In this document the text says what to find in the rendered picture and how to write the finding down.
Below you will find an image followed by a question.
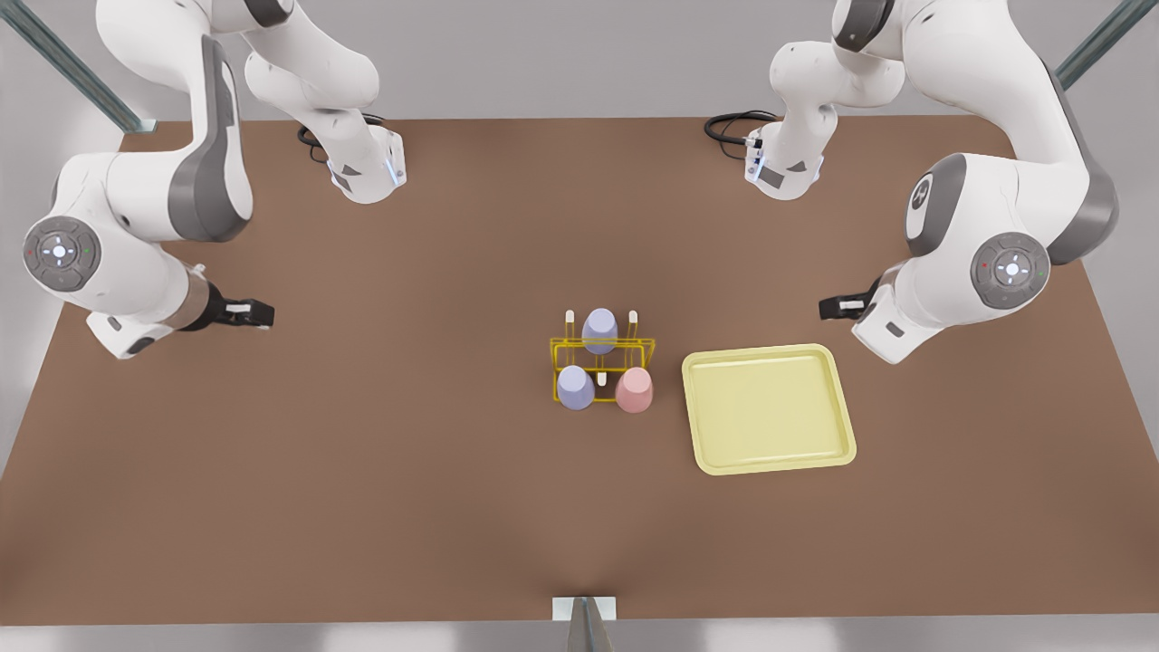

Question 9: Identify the pale yellow square tray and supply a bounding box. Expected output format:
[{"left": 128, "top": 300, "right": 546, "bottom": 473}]
[{"left": 681, "top": 343, "right": 857, "bottom": 475}]

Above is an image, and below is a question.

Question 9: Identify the pink cup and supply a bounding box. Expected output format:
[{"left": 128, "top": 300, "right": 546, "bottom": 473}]
[{"left": 615, "top": 367, "right": 655, "bottom": 415}]

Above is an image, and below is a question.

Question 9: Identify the lavender cup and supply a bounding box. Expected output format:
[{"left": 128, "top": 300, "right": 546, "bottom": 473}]
[
  {"left": 556, "top": 365, "right": 596, "bottom": 412},
  {"left": 582, "top": 308, "right": 619, "bottom": 356}
]

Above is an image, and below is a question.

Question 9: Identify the black cable loop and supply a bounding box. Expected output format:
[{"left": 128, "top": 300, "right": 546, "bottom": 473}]
[
  {"left": 297, "top": 113, "right": 388, "bottom": 166},
  {"left": 704, "top": 110, "right": 783, "bottom": 162}
]

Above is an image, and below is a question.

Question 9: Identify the yellow wire cup rack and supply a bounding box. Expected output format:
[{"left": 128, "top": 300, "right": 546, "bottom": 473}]
[{"left": 550, "top": 310, "right": 656, "bottom": 406}]

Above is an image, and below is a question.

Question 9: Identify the silver frame post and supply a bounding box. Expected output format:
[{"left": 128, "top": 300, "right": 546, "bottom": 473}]
[
  {"left": 0, "top": 0, "right": 157, "bottom": 134},
  {"left": 552, "top": 596, "right": 618, "bottom": 652},
  {"left": 1055, "top": 0, "right": 1159, "bottom": 91}
]

